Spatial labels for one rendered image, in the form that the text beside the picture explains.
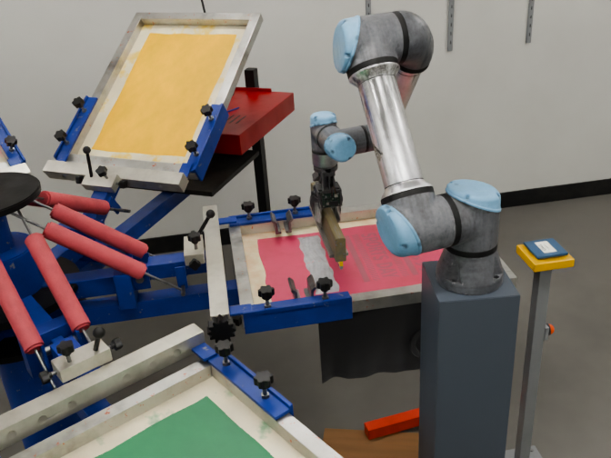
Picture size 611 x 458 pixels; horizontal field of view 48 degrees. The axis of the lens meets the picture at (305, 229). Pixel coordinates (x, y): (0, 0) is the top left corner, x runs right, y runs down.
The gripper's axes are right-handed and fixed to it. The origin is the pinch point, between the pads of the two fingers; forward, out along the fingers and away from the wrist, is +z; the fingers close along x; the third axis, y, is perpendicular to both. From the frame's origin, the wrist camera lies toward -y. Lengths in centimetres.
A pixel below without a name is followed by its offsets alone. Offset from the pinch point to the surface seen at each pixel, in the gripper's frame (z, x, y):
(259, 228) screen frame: 11.9, -19.4, -25.5
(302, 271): 13.6, -9.3, 3.7
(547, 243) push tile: 12, 68, 10
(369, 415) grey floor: 109, 19, -31
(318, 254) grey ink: 13.2, -2.7, -4.2
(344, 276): 13.6, 2.5, 10.2
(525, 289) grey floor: 109, 123, -105
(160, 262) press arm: 5, -51, 2
